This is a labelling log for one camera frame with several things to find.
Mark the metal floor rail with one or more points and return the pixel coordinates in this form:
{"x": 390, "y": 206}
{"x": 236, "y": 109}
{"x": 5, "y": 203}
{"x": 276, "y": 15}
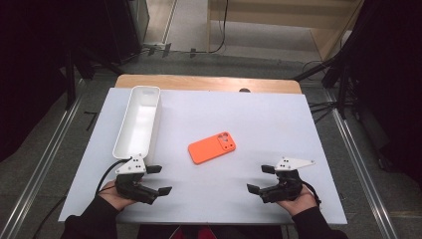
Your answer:
{"x": 40, "y": 166}
{"x": 361, "y": 166}

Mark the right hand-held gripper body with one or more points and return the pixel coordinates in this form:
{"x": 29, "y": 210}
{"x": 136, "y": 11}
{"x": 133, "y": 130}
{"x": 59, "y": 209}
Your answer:
{"x": 285, "y": 189}

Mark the orange phone case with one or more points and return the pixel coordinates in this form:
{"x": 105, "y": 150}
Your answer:
{"x": 212, "y": 148}

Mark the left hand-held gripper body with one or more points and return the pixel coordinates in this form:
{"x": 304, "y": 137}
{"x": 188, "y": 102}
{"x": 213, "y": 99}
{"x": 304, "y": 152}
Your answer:
{"x": 132, "y": 191}

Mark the black metal stand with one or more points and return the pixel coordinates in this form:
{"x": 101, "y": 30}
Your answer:
{"x": 341, "y": 86}
{"x": 69, "y": 83}

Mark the dark round table grommet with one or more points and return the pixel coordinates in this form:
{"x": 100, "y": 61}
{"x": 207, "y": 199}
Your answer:
{"x": 244, "y": 90}

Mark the person's left hand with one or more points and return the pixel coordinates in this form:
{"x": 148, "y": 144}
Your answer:
{"x": 111, "y": 197}

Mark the dark cabinet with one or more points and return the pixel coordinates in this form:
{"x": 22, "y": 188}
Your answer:
{"x": 127, "y": 26}

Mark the long white plastic container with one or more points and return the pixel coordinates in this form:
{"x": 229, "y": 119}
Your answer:
{"x": 137, "y": 129}

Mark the dark curtain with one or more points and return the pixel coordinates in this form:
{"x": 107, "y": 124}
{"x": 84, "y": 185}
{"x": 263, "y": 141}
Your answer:
{"x": 391, "y": 83}
{"x": 30, "y": 66}

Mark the wooden table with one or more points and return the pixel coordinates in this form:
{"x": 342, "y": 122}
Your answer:
{"x": 199, "y": 83}

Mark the person's right hand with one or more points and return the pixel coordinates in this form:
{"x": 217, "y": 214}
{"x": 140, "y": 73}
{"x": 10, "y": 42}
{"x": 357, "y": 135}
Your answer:
{"x": 300, "y": 204}

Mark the light wooden shelf unit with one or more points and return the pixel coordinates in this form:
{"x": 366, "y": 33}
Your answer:
{"x": 265, "y": 13}

